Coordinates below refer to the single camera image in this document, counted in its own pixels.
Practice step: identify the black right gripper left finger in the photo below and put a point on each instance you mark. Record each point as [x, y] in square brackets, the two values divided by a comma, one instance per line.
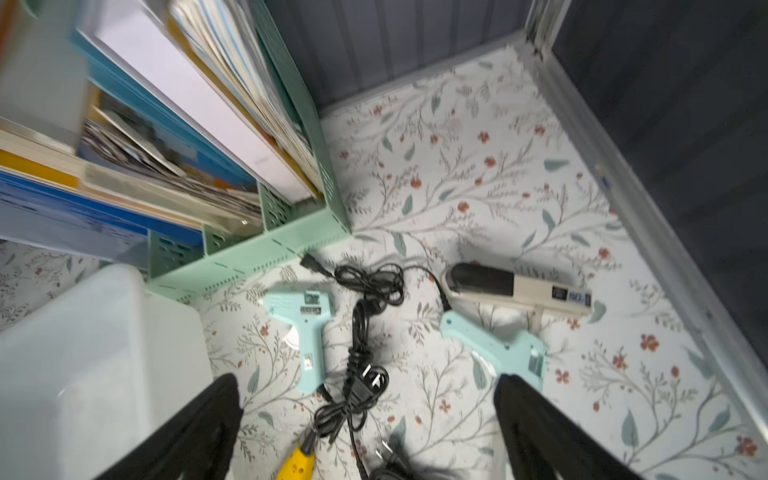
[196, 443]

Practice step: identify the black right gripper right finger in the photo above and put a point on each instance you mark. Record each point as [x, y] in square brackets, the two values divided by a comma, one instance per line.
[543, 443]

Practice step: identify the yellow glue gun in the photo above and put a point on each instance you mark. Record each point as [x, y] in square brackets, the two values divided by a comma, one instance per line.
[300, 464]

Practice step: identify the mint green glue gun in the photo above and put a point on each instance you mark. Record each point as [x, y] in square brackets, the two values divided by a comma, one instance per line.
[307, 313]

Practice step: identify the white plastic storage box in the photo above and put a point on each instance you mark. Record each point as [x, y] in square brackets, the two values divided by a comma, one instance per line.
[89, 376]

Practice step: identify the green desktop file organizer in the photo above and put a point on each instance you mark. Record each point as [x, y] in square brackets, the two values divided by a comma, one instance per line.
[93, 164]

